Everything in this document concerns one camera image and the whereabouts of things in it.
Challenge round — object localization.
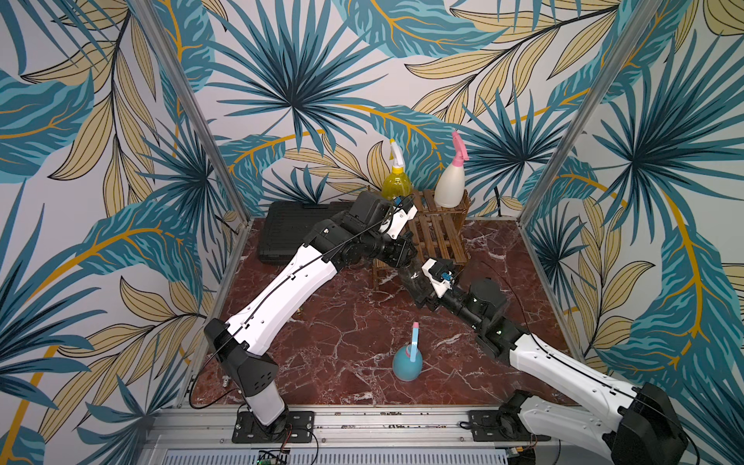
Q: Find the wooden two-tier shelf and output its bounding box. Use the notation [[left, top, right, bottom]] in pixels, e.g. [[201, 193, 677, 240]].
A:
[[395, 189, 470, 282]]

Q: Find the yellow spray bottle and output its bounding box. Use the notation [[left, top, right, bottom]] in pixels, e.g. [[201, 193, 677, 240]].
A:
[[382, 139, 413, 201]]

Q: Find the white pink spray bottle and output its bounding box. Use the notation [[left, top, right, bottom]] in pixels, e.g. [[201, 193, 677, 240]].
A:
[[434, 131, 470, 208]]

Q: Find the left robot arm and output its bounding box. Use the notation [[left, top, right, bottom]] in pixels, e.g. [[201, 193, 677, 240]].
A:
[[205, 191, 418, 433]]

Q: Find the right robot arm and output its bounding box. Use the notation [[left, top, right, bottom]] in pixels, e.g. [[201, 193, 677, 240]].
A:
[[397, 259, 692, 464]]

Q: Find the teal round spray bottle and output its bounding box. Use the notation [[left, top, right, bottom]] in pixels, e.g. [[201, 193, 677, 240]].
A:
[[393, 322, 424, 382]]

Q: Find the black plastic tool case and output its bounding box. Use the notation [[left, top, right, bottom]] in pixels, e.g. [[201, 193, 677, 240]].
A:
[[258, 201, 353, 265]]

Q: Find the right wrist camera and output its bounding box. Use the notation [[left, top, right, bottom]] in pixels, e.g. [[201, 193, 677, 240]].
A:
[[422, 258, 455, 298]]

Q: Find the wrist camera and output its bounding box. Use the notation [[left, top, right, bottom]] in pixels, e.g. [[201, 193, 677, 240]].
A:
[[422, 258, 455, 298], [379, 194, 418, 239]]

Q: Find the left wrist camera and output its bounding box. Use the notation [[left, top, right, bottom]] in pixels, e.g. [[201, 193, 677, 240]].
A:
[[379, 194, 418, 239]]

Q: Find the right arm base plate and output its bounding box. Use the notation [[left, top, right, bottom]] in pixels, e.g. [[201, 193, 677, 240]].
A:
[[461, 410, 551, 444]]

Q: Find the aluminium front rail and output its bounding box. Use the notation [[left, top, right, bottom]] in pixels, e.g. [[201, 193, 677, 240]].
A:
[[138, 406, 607, 464]]

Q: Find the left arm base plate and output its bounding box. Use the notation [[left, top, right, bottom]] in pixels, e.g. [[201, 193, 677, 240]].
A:
[[232, 411, 315, 445]]

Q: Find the right corner aluminium post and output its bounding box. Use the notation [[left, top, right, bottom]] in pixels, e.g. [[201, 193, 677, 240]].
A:
[[517, 0, 662, 228]]

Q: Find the corner aluminium post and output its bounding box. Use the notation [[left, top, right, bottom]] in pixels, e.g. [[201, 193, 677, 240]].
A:
[[517, 0, 662, 228], [131, 0, 251, 228]]

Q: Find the left corner aluminium post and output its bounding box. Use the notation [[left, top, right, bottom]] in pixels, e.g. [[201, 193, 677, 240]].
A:
[[131, 0, 251, 228]]

